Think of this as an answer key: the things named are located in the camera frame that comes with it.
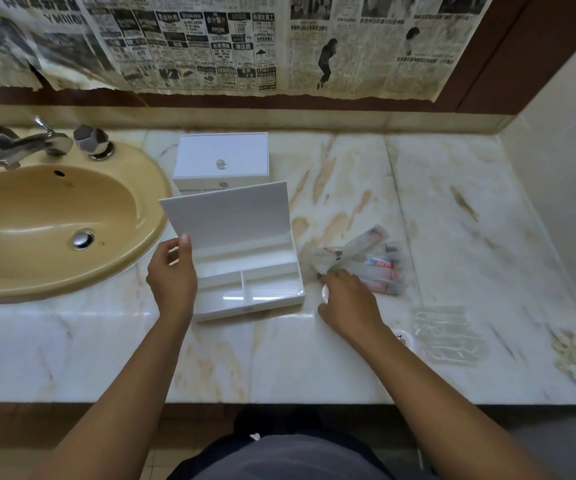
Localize person's right hand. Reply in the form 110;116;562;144
317;269;385;345

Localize person's left hand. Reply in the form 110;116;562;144
146;234;199;321

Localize white organizer box with lid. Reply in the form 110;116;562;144
159;182;306;323

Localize clear plastic bag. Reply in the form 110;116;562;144
300;225;410;297

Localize person's right forearm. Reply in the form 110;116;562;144
350;320;558;480

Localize person's left forearm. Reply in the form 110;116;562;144
30;311;195;480

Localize red white toothpaste tube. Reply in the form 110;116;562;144
363;255;402;274

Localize white closed box clear knob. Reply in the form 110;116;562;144
172;133;270;197

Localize clear packet of floss picks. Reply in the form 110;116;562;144
410;306;490;367

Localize person's dark grey clothing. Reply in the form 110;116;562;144
167;409;440;480

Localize yellow ceramic sink basin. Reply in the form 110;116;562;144
0;140;174;304

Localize chrome faucet spout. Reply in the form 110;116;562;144
0;117;74;171

